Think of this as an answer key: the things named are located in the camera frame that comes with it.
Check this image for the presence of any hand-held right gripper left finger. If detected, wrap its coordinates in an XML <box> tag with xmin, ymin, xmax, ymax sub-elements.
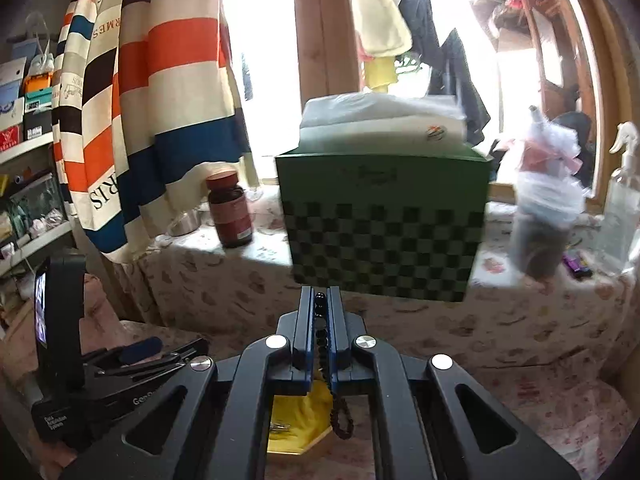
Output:
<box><xmin>60</xmin><ymin>286</ymin><xmax>318</xmax><ymax>480</ymax></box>

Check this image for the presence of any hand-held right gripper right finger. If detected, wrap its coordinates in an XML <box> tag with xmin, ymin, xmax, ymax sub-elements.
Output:
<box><xmin>326</xmin><ymin>286</ymin><xmax>582</xmax><ymax>480</ymax></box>

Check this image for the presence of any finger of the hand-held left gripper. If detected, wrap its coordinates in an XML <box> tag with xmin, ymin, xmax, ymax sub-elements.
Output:
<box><xmin>97</xmin><ymin>337</ymin><xmax>212</xmax><ymax>380</ymax></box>
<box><xmin>86</xmin><ymin>336</ymin><xmax>165</xmax><ymax>368</ymax></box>

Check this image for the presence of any yellow lined jewelry box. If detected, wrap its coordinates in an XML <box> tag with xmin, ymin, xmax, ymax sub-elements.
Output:
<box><xmin>267</xmin><ymin>379</ymin><xmax>334</xmax><ymax>456</ymax></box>

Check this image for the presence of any black bead bracelet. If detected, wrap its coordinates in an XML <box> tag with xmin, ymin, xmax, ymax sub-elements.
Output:
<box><xmin>312</xmin><ymin>291</ymin><xmax>355</xmax><ymax>442</ymax></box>

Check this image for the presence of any green checkered box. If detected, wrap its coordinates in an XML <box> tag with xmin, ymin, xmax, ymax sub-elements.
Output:
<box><xmin>275</xmin><ymin>147</ymin><xmax>493</xmax><ymax>304</ymax></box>

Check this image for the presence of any small metal bowl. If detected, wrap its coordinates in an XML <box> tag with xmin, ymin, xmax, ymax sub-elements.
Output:
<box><xmin>167</xmin><ymin>210</ymin><xmax>202</xmax><ymax>237</ymax></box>

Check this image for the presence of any brown pill bottle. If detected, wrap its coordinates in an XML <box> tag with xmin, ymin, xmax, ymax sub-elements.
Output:
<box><xmin>206</xmin><ymin>170</ymin><xmax>254</xmax><ymax>249</ymax></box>

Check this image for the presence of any white shelf unit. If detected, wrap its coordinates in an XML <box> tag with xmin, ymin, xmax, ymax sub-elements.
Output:
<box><xmin>0</xmin><ymin>10</ymin><xmax>77</xmax><ymax>281</ymax></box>

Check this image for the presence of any stack of assorted boxes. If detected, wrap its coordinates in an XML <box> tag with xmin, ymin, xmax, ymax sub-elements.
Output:
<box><xmin>0</xmin><ymin>10</ymin><xmax>56</xmax><ymax>155</ymax></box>

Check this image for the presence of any white tissue pack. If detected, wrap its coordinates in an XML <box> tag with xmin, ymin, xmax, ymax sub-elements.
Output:
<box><xmin>298</xmin><ymin>92</ymin><xmax>469</xmax><ymax>150</ymax></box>

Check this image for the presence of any striped hanging towel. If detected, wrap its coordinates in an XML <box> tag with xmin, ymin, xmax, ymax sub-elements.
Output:
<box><xmin>50</xmin><ymin>0</ymin><xmax>253</xmax><ymax>264</ymax></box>

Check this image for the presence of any plastic wrapped bottle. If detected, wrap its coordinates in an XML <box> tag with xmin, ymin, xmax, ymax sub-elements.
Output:
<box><xmin>506</xmin><ymin>105</ymin><xmax>587</xmax><ymax>281</ymax></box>

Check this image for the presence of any purple lighter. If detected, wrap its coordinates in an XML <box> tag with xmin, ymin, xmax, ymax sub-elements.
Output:
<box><xmin>562</xmin><ymin>252</ymin><xmax>594</xmax><ymax>279</ymax></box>

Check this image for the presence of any yellow hanging garment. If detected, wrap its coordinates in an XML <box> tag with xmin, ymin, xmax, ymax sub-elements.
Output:
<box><xmin>362</xmin><ymin>55</ymin><xmax>399</xmax><ymax>94</ymax></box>

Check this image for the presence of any dark hanging garment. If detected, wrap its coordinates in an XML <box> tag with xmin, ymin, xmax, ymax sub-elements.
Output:
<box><xmin>396</xmin><ymin>0</ymin><xmax>493</xmax><ymax>147</ymax></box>

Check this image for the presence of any clear spray bottle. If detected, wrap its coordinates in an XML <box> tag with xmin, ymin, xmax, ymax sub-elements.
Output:
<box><xmin>595</xmin><ymin>122</ymin><xmax>640</xmax><ymax>277</ymax></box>

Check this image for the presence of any cream hanging garment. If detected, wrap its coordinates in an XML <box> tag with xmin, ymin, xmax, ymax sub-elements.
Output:
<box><xmin>349</xmin><ymin>0</ymin><xmax>414</xmax><ymax>59</ymax></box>

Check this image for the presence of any wooden post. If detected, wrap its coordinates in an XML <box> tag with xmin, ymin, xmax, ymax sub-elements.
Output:
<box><xmin>290</xmin><ymin>0</ymin><xmax>362</xmax><ymax>107</ymax></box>

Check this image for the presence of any wooden window frame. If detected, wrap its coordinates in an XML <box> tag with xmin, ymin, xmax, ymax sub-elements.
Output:
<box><xmin>470</xmin><ymin>0</ymin><xmax>627</xmax><ymax>213</ymax></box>

